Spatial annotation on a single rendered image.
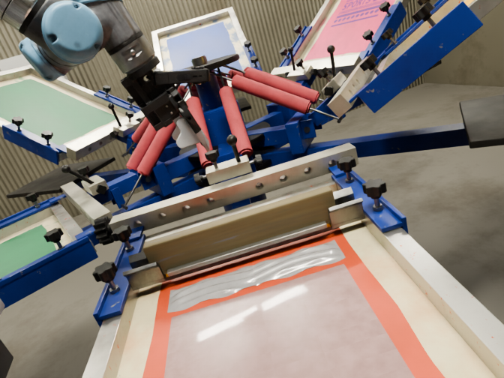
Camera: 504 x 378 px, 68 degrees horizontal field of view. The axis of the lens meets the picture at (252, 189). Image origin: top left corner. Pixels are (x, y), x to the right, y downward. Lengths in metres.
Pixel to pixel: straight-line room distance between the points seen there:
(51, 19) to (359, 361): 0.60
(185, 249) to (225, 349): 0.24
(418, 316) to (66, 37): 0.62
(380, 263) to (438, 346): 0.20
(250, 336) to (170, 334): 0.15
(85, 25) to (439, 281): 0.61
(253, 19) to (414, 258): 4.31
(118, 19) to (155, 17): 3.81
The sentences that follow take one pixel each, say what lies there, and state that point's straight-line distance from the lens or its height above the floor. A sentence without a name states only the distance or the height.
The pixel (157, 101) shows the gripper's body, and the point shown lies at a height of 1.32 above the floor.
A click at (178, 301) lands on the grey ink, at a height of 0.96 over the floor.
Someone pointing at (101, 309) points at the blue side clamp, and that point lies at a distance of 0.79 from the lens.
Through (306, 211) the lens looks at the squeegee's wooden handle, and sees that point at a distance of 0.78.
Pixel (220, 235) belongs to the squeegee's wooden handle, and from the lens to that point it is 0.77.
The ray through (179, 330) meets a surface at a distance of 0.72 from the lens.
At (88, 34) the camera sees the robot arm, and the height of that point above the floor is 1.45.
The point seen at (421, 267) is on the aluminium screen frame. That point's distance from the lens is 0.65.
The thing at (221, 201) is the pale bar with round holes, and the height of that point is 1.01.
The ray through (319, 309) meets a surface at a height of 0.95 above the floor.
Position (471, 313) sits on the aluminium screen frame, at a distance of 0.58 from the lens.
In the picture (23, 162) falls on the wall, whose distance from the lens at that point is 4.74.
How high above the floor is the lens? 1.40
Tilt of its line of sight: 23 degrees down
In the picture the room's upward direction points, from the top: 17 degrees counter-clockwise
